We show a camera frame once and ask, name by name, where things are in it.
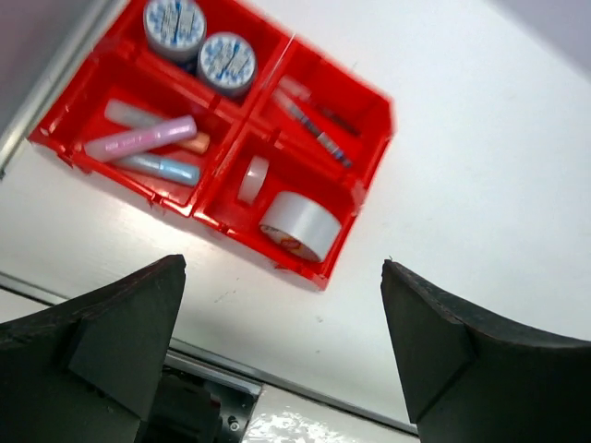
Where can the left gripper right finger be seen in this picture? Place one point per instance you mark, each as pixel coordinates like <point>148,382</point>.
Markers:
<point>471,375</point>

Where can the red compartment storage bin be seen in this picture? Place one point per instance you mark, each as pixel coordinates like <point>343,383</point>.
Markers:
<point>121,66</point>

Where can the purple glue stick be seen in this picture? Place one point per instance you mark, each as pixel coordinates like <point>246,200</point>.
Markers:
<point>136,141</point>

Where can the orange glue stick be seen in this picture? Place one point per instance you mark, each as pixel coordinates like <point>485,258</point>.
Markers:
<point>124,114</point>

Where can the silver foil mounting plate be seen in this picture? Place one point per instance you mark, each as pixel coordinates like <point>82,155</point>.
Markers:
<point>283,417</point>

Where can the large clear tape roll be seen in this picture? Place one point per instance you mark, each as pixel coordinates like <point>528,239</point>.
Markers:
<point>301,226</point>

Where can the blue glue stick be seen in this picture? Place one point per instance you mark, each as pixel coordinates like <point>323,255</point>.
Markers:
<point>161,167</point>

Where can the red gel pen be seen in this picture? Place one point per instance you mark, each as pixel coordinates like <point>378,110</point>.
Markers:
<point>304,94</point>

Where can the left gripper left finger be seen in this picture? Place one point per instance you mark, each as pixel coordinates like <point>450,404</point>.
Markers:
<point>87,370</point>

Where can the blue gel pen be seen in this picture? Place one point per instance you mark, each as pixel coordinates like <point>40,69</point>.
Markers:
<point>297,114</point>

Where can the blue white putty jar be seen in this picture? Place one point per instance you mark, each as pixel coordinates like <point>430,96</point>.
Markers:
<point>228,64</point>
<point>174,29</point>

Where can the small clear tape roll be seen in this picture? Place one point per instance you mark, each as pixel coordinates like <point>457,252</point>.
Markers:
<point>253,180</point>

